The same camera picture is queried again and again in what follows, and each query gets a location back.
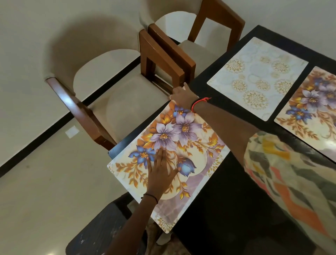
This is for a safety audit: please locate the person's right hand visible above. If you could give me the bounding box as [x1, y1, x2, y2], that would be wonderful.
[170, 82, 199, 111]

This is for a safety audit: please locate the person's left hand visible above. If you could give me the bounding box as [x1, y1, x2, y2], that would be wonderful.
[144, 148, 181, 204]

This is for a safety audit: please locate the person's left forearm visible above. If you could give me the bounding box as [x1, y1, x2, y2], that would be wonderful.
[104, 195, 158, 255]

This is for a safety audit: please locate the black thread bracelet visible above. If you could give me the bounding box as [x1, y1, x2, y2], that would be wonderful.
[142, 193, 159, 205]

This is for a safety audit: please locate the white gold medallion placemat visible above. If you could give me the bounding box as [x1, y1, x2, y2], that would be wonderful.
[207, 37, 309, 122]

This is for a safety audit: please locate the person's right forearm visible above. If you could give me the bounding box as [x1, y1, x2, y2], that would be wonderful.
[193, 101, 260, 165]

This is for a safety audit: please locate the white paper scrap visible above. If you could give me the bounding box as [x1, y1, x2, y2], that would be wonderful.
[65, 126, 80, 139]

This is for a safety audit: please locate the black stool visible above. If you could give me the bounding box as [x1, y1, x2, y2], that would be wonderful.
[65, 193, 147, 255]

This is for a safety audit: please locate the red thread bracelet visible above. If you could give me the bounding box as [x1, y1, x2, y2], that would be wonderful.
[191, 97, 212, 113]

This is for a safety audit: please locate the beige cushioned wooden chair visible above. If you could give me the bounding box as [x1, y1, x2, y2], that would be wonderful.
[139, 0, 246, 86]
[43, 29, 186, 152]

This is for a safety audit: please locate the purple floral placemat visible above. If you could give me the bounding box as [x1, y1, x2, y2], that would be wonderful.
[107, 99, 231, 234]
[274, 66, 336, 163]

